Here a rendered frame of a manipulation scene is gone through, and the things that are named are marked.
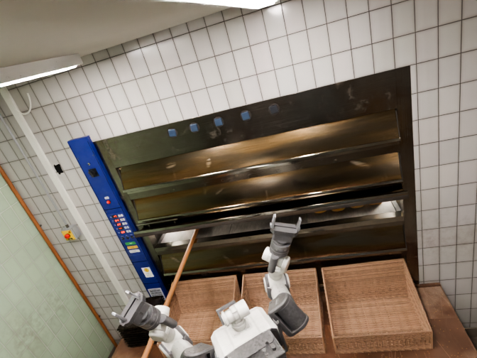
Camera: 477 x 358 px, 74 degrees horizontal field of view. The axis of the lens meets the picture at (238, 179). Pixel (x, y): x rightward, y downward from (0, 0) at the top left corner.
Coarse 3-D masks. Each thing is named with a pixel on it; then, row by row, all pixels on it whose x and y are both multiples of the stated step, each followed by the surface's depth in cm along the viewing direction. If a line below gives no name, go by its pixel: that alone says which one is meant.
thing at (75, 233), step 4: (72, 224) 247; (64, 228) 245; (68, 228) 243; (72, 228) 243; (76, 228) 246; (64, 232) 243; (72, 232) 242; (76, 232) 245; (80, 232) 249; (72, 236) 243; (76, 236) 245; (68, 240) 247
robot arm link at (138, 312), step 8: (144, 296) 121; (128, 304) 120; (136, 304) 118; (144, 304) 120; (128, 312) 118; (136, 312) 117; (144, 312) 121; (152, 312) 123; (128, 320) 115; (136, 320) 118; (144, 320) 121; (152, 320) 123; (144, 328) 124
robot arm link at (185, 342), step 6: (186, 336) 149; (174, 342) 147; (180, 342) 144; (186, 342) 143; (192, 342) 150; (162, 348) 146; (174, 348) 143; (180, 348) 139; (168, 354) 144; (174, 354) 141; (180, 354) 134
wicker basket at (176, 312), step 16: (176, 288) 256; (192, 288) 253; (208, 288) 250; (224, 288) 247; (176, 304) 255; (192, 304) 256; (208, 304) 253; (224, 304) 250; (176, 320) 250; (208, 320) 245; (192, 336) 235; (208, 336) 232
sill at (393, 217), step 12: (372, 216) 209; (384, 216) 205; (396, 216) 202; (300, 228) 218; (312, 228) 215; (324, 228) 214; (336, 228) 212; (204, 240) 237; (216, 240) 233; (228, 240) 231; (240, 240) 230
